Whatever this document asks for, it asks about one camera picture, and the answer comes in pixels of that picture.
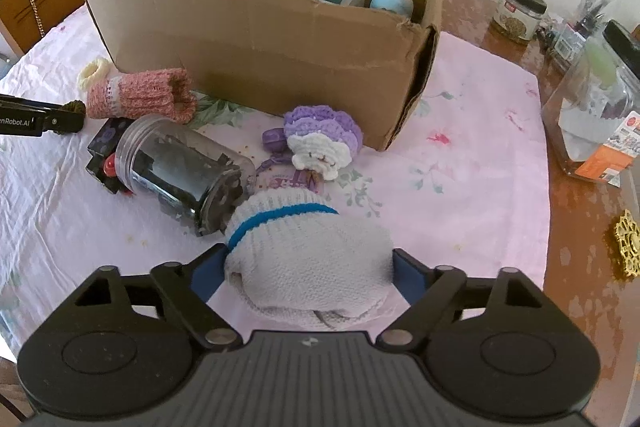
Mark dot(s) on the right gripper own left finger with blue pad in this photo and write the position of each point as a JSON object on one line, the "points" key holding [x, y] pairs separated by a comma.
{"points": [[185, 291]]}

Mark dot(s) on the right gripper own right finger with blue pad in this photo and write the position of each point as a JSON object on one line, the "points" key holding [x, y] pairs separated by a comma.
{"points": [[430, 294]]}

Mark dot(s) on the grey sock blue stripe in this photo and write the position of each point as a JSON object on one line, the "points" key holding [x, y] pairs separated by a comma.
{"points": [[295, 259]]}

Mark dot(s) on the blue white round toy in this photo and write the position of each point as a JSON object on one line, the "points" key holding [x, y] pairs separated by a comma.
{"points": [[399, 7]]}

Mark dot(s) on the clear jar dark contents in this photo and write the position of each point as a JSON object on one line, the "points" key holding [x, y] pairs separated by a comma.
{"points": [[189, 177]]}

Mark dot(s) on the cream hair scrunchie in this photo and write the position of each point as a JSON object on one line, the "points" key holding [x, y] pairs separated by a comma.
{"points": [[94, 72]]}

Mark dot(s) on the black toy red buttons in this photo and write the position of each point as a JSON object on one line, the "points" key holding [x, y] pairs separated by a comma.
{"points": [[102, 149]]}

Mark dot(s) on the pink white knitted roll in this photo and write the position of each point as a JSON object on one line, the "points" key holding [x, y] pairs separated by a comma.
{"points": [[164, 92]]}

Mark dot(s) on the purple white crochet doll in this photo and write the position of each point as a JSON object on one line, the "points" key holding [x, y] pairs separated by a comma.
{"points": [[316, 138]]}

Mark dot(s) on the yellow crochet coaster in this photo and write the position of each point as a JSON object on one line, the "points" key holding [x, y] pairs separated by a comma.
{"points": [[626, 233]]}

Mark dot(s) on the large clear jar black lid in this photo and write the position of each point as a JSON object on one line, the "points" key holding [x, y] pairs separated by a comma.
{"points": [[592, 117]]}

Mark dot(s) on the brown cardboard box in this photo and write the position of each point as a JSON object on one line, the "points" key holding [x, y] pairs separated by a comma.
{"points": [[274, 55]]}

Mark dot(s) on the pen holder with pens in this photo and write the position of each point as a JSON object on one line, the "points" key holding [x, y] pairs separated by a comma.
{"points": [[569, 36]]}

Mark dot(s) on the small jar black lid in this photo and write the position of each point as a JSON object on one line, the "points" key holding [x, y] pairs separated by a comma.
{"points": [[519, 19]]}

